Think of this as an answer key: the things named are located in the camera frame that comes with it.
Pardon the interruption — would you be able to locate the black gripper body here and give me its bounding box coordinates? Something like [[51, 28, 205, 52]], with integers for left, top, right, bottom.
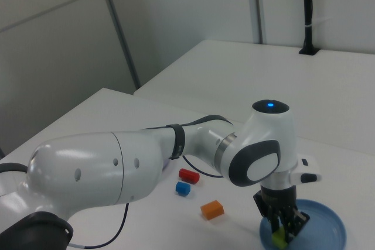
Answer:
[[253, 185, 297, 216]]

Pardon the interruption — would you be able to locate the green block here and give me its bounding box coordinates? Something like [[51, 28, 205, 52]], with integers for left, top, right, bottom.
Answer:
[[271, 225, 289, 248]]

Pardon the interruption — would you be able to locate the orange block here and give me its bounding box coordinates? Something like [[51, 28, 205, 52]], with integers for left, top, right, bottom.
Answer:
[[200, 200, 225, 220]]

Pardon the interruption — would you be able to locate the red block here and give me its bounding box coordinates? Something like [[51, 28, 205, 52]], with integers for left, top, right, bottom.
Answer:
[[178, 168, 200, 184]]

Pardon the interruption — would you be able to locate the blue block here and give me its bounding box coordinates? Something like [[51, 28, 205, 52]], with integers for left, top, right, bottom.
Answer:
[[175, 181, 192, 197]]

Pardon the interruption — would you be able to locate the blue plate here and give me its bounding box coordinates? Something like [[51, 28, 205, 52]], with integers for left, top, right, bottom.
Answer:
[[259, 198, 348, 250]]

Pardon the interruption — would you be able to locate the black pole stand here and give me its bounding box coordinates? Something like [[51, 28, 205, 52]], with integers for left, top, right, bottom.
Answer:
[[298, 0, 319, 56]]

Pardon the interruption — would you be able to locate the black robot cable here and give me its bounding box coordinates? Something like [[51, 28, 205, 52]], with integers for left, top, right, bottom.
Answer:
[[69, 114, 234, 249]]

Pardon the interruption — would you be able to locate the grey partition post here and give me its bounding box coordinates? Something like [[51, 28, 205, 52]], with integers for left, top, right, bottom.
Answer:
[[251, 0, 267, 44]]

